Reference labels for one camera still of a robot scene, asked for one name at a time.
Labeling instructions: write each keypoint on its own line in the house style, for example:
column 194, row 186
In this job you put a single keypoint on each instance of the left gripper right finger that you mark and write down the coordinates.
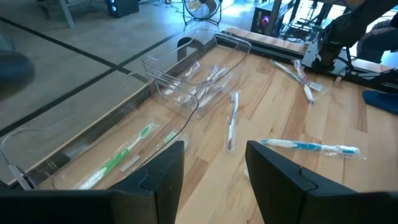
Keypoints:
column 280, row 193

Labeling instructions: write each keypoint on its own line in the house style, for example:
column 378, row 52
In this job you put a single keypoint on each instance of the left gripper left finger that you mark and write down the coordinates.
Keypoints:
column 155, row 193

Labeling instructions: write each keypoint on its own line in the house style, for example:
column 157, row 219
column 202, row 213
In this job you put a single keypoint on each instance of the green toothbrush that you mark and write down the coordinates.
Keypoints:
column 170, row 137
column 115, row 158

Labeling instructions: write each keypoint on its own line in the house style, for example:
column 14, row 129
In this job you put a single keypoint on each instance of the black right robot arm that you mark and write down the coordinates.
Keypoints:
column 351, row 25

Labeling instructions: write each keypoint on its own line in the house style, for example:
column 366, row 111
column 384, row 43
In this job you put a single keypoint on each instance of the blue toothbrush in wrapper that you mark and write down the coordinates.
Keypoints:
column 311, row 146

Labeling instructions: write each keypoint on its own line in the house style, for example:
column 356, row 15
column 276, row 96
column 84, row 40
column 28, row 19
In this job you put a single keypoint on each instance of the clear plastic bin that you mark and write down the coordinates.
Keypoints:
column 155, row 77
column 18, row 174

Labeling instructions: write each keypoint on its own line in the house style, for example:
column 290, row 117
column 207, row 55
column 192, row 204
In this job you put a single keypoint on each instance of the blue cloth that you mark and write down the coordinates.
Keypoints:
column 382, row 102

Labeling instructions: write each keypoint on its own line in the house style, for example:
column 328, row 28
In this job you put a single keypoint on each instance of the computer tower with pink light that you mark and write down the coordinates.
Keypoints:
column 264, row 20

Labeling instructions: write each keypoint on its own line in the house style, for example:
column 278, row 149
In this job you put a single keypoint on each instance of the computer tower with blue lights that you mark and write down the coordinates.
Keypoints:
column 122, row 7

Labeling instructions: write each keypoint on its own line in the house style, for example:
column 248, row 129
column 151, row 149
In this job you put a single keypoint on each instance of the black floor fan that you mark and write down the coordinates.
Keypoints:
column 202, row 9

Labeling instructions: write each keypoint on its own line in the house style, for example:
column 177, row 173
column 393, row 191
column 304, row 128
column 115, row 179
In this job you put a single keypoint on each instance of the grey table legs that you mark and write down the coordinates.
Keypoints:
column 66, row 12

